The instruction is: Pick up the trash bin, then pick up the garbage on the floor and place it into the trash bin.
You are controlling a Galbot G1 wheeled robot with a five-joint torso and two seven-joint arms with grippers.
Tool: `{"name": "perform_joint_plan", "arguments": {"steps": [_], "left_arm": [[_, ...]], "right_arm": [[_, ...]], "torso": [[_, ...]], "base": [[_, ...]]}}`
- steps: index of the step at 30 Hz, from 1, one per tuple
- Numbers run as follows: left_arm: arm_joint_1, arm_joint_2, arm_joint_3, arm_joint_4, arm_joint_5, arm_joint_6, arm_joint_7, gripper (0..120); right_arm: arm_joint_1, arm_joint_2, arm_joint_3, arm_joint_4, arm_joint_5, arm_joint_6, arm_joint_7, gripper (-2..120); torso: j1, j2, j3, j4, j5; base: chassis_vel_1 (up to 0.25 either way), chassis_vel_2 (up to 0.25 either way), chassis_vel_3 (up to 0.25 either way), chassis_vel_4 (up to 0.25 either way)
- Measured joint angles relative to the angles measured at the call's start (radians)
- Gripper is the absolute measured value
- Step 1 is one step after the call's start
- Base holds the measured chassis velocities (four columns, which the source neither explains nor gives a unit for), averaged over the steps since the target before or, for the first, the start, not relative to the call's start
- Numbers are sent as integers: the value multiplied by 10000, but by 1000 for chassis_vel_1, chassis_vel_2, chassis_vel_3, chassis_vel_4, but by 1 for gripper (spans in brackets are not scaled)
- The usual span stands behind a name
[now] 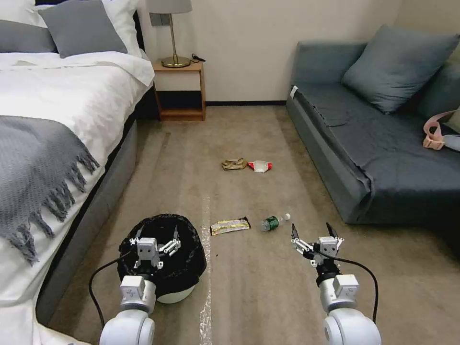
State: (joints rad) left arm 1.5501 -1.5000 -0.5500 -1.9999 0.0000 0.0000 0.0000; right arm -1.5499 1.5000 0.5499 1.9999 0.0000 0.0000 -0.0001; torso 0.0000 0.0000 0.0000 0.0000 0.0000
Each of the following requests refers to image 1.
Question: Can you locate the black yellow snack wrapper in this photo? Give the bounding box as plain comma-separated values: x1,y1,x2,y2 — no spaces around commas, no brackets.
209,216,251,237

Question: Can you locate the pink strap item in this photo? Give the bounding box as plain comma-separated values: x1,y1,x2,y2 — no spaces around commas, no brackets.
422,110,455,150

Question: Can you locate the large blue sofa cushion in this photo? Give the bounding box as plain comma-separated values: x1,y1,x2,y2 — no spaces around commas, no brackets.
340,24,460,115

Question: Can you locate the grey fringed throw blanket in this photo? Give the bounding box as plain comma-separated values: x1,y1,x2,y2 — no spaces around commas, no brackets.
0,115,101,267

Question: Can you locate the green plastic bottle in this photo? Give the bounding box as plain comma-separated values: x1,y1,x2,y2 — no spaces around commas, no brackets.
260,213,292,233

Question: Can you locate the red white crumpled wrapper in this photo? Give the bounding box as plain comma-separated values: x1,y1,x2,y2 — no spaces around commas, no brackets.
247,159,274,173

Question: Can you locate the white pillow with grey band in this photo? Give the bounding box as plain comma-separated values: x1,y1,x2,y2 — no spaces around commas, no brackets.
0,0,58,55

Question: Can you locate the dark blue sofa cushion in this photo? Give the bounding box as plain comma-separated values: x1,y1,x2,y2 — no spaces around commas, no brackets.
416,61,460,121

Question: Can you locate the dark blue sofa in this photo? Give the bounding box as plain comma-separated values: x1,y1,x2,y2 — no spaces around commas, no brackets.
286,34,460,260

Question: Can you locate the olive grey cushion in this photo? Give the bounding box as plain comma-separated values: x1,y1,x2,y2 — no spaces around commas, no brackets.
442,109,460,152

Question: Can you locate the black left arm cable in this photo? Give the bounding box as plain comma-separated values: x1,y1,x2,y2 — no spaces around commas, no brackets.
89,250,138,326

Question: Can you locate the brass lamp with grey shade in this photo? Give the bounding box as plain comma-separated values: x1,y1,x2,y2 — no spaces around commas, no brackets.
146,0,193,69

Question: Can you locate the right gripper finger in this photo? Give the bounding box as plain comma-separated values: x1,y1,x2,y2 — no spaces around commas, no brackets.
325,222,345,249
290,223,315,261

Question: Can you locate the grey square pillow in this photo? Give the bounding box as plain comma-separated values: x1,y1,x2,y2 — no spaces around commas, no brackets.
37,0,129,59

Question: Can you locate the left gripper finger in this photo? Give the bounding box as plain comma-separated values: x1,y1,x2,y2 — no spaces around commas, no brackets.
129,222,146,249
158,225,182,258

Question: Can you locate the crumpled brown paper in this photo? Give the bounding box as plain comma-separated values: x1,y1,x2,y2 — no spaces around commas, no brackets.
221,157,249,172

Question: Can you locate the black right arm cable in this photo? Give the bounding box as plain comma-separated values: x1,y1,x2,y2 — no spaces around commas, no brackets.
317,251,379,323

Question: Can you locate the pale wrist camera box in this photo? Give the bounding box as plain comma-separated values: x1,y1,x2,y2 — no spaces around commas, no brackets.
317,235,339,258
138,237,158,261

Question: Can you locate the white duvet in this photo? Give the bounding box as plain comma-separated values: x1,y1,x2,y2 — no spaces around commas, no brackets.
0,49,156,345

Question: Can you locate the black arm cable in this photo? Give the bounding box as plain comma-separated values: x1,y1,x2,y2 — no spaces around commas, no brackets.
89,250,138,326
317,251,379,323

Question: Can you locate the white bin with black bag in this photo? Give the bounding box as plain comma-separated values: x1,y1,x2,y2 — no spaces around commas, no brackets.
117,213,207,306

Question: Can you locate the grey bed frame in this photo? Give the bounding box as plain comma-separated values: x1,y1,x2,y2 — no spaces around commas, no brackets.
35,9,160,327

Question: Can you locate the wooden nightstand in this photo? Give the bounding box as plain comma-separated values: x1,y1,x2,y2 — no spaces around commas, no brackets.
152,57,207,122

